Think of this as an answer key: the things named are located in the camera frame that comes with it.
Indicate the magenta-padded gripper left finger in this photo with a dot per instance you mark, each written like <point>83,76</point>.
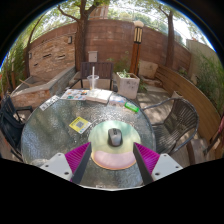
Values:
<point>78,156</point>

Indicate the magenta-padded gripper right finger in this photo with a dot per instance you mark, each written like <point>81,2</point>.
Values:
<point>146,158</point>

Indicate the dark grey computer mouse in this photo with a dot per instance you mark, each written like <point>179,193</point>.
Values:
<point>115,137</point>

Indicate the round green pink mouse pad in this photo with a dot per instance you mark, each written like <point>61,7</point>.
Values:
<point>113,156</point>

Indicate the yellow printed card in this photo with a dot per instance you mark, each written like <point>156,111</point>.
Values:
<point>80,125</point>

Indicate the brown wicker chair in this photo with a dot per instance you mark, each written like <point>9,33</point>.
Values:
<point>175,125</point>

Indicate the small green lighter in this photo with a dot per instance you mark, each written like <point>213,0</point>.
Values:
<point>132,107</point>

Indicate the white license plate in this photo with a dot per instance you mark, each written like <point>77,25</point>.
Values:
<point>49,102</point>

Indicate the open white booklet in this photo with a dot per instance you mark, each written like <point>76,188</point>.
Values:
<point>99,96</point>

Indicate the clear plastic cup with straw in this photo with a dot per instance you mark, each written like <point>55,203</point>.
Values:
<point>93,82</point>

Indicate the beige stone block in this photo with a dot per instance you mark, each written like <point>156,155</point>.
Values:
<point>75,80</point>

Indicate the curved wooden bench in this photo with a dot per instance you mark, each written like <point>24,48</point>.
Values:
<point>193,96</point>

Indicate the stone brick raised planter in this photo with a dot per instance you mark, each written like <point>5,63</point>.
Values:
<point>43,87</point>

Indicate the dark wooden slatted chair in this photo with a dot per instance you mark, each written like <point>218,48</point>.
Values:
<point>104,70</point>

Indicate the large tree trunk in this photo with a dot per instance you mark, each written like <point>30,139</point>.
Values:
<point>80,46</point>

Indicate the slim tree trunk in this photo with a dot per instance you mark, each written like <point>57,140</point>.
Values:
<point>170,43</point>

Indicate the grey electrical wall box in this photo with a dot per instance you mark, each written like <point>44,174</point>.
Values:
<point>92,56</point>

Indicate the wooden garden lamp post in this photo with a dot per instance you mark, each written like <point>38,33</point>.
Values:
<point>137,46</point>

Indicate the black wall lantern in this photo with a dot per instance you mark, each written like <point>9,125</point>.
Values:
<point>69,40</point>

